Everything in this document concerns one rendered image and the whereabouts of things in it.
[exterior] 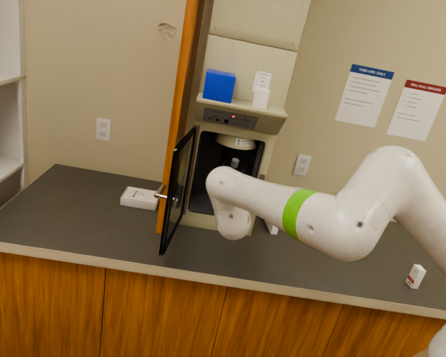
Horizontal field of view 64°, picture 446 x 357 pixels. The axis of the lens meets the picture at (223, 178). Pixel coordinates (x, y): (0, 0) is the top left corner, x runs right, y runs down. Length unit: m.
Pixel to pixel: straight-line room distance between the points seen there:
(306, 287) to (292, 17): 0.95
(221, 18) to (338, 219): 0.86
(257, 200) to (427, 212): 0.36
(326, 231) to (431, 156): 1.51
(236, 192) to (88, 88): 1.15
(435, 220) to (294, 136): 1.14
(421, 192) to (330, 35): 1.16
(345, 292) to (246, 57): 0.93
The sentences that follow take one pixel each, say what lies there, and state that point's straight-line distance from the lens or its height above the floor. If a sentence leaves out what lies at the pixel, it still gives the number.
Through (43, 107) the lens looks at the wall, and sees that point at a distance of 2.01.
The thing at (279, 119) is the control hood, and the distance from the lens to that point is 1.28.
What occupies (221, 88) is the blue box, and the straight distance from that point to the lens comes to 1.24.
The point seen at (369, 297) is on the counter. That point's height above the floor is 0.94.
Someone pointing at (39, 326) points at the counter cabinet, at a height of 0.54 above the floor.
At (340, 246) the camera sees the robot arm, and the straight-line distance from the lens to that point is 0.70.
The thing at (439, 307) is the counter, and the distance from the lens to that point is 1.65.
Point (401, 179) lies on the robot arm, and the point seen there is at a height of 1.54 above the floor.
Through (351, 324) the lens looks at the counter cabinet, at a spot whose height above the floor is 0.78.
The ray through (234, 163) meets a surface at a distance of 1.37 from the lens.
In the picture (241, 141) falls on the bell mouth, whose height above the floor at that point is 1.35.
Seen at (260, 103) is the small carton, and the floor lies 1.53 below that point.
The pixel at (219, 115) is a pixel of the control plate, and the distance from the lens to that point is 1.29.
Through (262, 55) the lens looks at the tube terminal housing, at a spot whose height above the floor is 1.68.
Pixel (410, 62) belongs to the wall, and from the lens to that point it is 1.98.
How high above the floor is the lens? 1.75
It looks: 23 degrees down
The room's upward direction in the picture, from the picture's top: 12 degrees clockwise
